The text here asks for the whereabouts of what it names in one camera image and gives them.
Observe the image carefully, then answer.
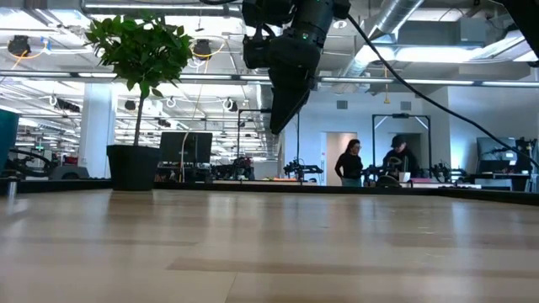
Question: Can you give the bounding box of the green plant in black pot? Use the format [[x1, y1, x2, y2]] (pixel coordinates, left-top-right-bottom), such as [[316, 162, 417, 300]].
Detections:
[[83, 13, 195, 193]]

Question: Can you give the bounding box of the person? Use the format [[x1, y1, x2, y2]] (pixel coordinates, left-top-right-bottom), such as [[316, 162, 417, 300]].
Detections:
[[381, 134, 421, 187], [334, 138, 365, 188]]

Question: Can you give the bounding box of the black monitor with lit screen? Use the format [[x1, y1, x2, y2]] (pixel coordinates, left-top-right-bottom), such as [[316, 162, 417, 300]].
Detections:
[[476, 136, 518, 163]]

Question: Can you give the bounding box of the silver metal post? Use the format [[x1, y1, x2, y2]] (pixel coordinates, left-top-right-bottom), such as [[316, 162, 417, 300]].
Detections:
[[5, 178, 19, 203]]

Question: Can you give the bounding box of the black gantry frame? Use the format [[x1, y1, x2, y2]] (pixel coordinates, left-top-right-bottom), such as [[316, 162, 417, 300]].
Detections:
[[236, 108, 301, 182], [371, 113, 432, 186]]

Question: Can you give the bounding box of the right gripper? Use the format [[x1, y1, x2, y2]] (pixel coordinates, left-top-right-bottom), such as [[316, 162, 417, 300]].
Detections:
[[268, 35, 322, 136]]

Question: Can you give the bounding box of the black ceiling fixture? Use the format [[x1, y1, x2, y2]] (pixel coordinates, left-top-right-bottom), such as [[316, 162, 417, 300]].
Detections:
[[7, 35, 33, 58]]

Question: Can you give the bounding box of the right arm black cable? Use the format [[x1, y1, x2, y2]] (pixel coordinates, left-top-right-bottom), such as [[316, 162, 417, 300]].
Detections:
[[346, 13, 539, 170]]

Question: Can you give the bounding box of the teal plastic bin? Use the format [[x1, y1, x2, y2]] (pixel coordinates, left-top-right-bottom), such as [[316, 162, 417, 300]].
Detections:
[[0, 109, 20, 172]]

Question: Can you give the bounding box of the black cable sleeve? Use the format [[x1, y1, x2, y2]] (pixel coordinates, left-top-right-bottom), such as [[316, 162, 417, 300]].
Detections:
[[0, 146, 56, 179]]

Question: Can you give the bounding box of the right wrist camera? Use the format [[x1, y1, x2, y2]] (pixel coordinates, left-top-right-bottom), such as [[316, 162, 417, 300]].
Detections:
[[242, 35, 275, 71]]

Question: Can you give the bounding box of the silver ventilation duct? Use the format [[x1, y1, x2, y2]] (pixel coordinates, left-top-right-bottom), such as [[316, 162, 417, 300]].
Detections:
[[336, 0, 426, 79]]

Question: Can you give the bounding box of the black background monitor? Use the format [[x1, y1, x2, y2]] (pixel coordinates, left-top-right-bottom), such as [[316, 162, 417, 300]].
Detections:
[[158, 131, 214, 164]]

